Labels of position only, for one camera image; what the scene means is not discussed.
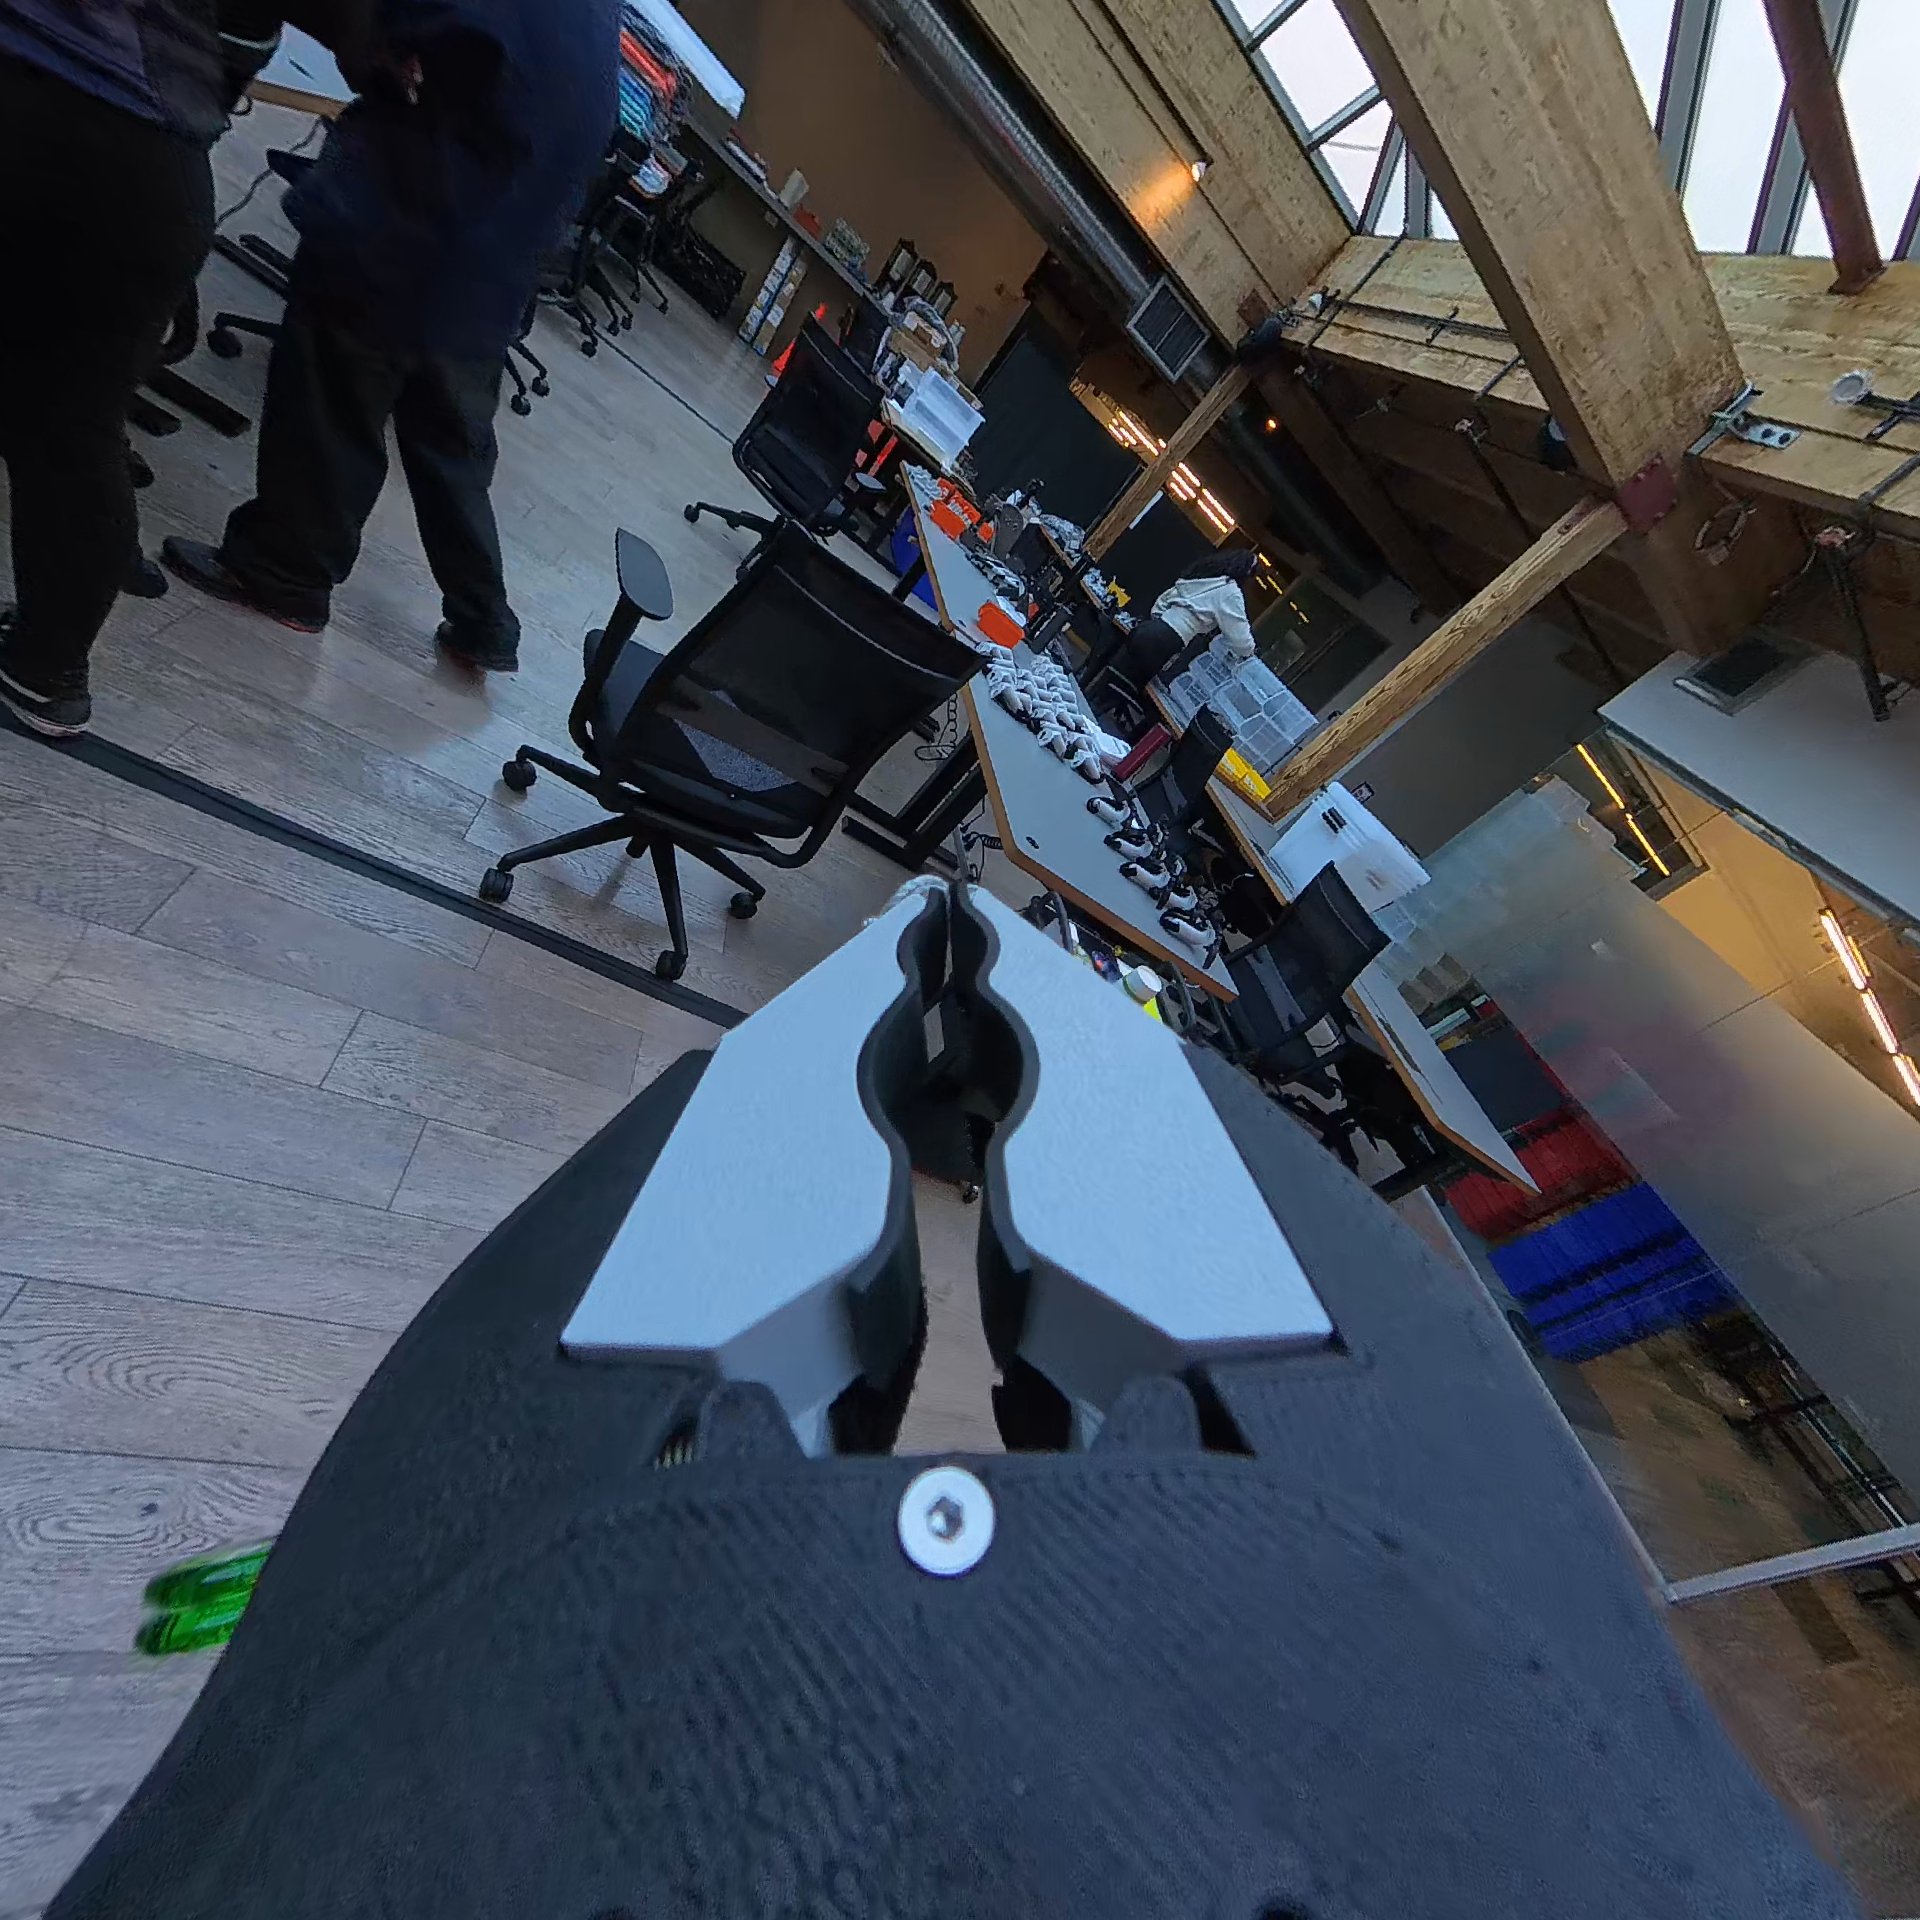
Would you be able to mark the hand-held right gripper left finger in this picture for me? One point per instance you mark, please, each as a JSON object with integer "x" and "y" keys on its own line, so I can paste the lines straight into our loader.
{"x": 751, "y": 1185}

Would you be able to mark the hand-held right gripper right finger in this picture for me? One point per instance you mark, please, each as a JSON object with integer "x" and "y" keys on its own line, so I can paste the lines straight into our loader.
{"x": 1141, "y": 1185}

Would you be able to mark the green yoyo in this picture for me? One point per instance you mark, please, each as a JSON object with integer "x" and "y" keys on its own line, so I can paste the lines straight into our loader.
{"x": 197, "y": 1604}

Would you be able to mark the stack of red crates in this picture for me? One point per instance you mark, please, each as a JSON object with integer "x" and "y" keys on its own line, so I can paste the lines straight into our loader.
{"x": 1517, "y": 1172}

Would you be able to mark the long white work table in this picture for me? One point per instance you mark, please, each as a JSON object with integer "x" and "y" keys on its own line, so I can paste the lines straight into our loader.
{"x": 1049, "y": 796}

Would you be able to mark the row of hand-held grippers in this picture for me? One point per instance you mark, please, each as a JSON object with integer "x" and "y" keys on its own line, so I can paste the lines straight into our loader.
{"x": 1118, "y": 780}

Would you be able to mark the clear plastic storage boxes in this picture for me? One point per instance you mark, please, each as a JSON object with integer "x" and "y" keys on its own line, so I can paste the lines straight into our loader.
{"x": 1254, "y": 721}

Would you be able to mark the stack of blue crates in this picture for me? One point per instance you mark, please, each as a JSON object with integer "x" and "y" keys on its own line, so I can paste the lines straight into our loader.
{"x": 1613, "y": 1266}

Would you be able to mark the black mesh office chair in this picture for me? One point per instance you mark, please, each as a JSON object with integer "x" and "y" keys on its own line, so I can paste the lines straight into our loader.
{"x": 751, "y": 704}
{"x": 810, "y": 429}

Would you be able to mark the frosted glass partition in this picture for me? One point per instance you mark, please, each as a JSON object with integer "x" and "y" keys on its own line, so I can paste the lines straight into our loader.
{"x": 1652, "y": 1080}

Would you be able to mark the orange plastic part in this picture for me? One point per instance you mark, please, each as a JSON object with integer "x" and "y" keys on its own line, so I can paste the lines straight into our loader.
{"x": 1002, "y": 624}

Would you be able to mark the wooden ceiling beam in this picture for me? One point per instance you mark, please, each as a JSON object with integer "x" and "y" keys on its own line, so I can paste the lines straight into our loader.
{"x": 1545, "y": 224}

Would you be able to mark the wooden support post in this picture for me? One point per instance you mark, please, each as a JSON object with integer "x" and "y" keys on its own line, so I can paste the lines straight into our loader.
{"x": 1448, "y": 661}

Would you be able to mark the wall air vent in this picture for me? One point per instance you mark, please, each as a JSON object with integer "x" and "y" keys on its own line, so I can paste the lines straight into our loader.
{"x": 1167, "y": 332}

